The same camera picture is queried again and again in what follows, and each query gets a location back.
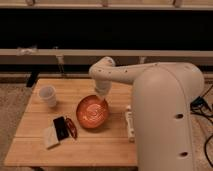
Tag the white plastic cup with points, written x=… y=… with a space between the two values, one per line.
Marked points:
x=48 y=95

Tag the white bottle with label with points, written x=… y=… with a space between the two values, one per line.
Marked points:
x=129 y=121

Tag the red oblong case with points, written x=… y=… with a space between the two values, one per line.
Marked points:
x=71 y=127

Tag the white rectangular block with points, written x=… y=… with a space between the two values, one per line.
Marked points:
x=50 y=137

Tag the orange ceramic bowl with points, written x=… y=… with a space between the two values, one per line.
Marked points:
x=92 y=112

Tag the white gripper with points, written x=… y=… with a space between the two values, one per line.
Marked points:
x=102 y=88

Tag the white horizontal rail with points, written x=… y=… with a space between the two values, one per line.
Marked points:
x=31 y=56

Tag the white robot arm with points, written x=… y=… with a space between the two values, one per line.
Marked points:
x=160 y=104

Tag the wooden table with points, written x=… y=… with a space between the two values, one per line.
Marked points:
x=105 y=146

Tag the black rectangular block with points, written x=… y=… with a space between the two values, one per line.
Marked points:
x=60 y=127

